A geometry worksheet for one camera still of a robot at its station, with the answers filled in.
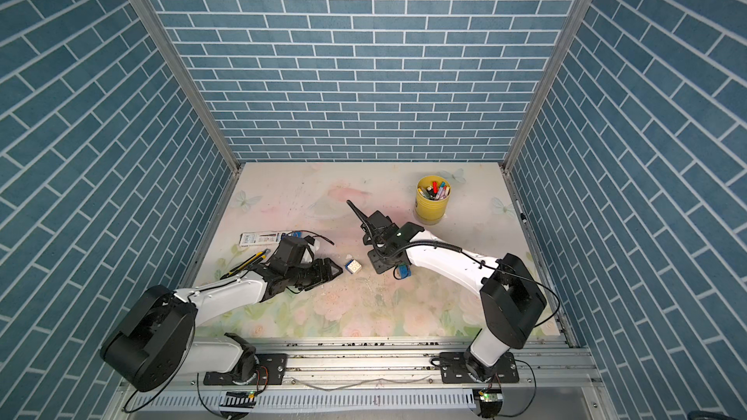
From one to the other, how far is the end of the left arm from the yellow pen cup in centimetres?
34

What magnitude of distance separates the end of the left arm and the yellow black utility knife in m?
0.24

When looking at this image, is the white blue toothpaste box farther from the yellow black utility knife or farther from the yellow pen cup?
the yellow pen cup

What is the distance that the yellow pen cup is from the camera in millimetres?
959

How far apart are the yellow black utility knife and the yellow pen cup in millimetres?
542

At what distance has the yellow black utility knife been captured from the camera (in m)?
0.91

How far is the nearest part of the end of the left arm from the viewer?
0.69m

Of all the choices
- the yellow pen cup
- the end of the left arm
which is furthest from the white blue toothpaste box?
the yellow pen cup

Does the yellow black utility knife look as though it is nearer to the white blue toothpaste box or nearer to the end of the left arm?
the white blue toothpaste box

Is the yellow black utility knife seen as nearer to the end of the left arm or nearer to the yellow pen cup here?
the end of the left arm

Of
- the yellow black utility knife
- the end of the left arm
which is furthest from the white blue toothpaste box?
the end of the left arm

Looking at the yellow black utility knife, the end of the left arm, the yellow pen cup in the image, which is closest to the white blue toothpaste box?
the yellow black utility knife

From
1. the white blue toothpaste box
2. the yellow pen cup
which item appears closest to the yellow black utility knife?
the white blue toothpaste box
